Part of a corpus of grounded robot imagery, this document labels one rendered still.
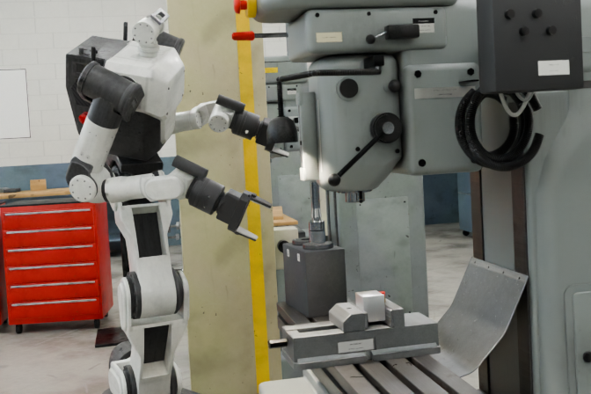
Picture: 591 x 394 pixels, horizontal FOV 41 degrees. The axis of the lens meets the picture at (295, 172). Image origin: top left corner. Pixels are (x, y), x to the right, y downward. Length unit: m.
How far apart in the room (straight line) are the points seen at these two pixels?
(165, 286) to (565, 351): 1.12
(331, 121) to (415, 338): 0.53
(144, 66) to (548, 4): 1.11
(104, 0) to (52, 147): 2.05
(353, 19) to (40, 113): 9.27
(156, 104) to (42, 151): 8.67
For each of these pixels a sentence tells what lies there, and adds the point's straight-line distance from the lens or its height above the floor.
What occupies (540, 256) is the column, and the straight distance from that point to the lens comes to 1.95.
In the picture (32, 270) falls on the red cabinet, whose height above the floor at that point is 0.50.
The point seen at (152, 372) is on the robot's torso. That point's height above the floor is 0.74.
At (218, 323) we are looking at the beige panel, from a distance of 3.70.
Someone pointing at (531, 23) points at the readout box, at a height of 1.65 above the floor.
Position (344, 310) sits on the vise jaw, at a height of 1.04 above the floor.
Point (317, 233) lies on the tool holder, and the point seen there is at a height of 1.16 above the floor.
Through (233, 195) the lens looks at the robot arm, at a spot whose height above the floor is 1.30.
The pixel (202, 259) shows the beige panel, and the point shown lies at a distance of 3.64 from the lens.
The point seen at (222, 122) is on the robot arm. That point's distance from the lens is 2.61.
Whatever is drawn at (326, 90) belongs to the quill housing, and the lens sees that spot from 1.85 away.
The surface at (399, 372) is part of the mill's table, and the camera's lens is 1.78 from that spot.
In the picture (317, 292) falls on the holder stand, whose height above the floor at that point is 1.00.
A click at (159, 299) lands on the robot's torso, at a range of 2.39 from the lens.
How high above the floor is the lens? 1.46
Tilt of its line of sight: 3 degrees down
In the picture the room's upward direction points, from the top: 3 degrees counter-clockwise
